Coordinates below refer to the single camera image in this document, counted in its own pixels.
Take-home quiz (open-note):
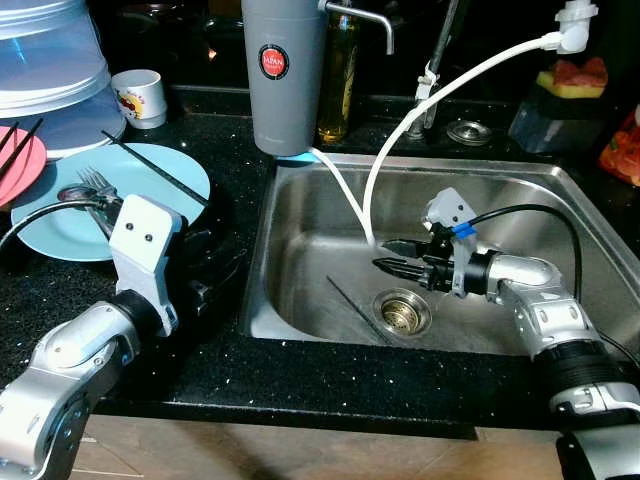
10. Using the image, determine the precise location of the chrome filter spout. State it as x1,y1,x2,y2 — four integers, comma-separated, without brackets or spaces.
320,0,396,56

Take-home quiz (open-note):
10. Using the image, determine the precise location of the metal sink drain strainer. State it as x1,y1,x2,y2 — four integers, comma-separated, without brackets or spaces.
372,288,433,337

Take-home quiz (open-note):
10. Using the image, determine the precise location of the beige cabinet door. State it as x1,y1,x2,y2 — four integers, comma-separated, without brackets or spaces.
110,415,481,480

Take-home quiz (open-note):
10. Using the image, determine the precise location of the light blue plate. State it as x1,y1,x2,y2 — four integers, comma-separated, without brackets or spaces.
10,142,213,263

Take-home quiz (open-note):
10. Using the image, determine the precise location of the olive oil bottle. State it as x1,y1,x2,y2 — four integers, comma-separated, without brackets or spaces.
318,10,361,146

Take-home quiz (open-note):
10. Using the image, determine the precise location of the white flexible hose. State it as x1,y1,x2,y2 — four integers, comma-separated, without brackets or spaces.
362,0,601,251

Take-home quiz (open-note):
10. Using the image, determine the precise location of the pink plate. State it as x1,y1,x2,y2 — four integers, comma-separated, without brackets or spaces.
0,125,49,211

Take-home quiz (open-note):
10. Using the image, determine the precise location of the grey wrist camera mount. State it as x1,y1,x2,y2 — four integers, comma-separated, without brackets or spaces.
420,187,481,298
108,194,187,331

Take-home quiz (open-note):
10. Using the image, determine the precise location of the round metal counter cap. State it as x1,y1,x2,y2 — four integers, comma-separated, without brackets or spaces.
447,120,493,148

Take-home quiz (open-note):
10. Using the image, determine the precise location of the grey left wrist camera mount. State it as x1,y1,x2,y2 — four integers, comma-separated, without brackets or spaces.
108,194,187,331

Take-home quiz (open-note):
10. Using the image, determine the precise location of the grey water filter canister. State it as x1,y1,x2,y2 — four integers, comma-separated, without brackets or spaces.
240,0,329,158

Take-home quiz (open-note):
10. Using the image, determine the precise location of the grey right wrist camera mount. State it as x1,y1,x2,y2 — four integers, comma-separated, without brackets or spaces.
420,187,481,298

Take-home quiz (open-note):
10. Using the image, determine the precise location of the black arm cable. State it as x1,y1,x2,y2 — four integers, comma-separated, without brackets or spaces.
455,203,640,369
0,198,126,251

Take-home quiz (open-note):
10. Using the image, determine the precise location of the dark sponge holder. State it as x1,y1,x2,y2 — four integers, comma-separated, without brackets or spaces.
508,85,609,156

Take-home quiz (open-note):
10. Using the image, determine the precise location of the thin white tube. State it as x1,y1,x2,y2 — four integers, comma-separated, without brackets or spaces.
305,148,376,246

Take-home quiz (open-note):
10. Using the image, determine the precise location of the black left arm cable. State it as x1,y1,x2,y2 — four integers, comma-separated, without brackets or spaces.
0,198,126,251

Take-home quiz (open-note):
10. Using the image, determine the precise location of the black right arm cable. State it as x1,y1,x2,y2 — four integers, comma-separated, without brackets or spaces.
455,203,640,369

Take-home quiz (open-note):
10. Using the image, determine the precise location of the chrome sink faucet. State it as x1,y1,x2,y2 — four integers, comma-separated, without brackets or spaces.
405,0,471,141

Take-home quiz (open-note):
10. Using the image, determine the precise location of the white printed mug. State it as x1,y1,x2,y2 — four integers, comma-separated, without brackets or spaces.
110,68,168,131

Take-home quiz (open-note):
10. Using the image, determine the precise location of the silver spoon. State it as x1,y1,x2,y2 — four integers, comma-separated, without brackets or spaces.
55,184,106,207

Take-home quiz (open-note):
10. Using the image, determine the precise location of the red yellow sponge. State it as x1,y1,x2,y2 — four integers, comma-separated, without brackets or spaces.
535,57,609,99

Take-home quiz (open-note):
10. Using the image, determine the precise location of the stainless steel sink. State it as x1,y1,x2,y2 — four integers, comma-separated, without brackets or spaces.
243,150,640,359

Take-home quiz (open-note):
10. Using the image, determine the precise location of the fruit print soap dispenser bottle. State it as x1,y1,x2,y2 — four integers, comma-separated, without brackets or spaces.
598,105,640,186

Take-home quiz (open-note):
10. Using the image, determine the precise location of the silver fork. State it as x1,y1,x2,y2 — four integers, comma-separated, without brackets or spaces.
76,166,126,231

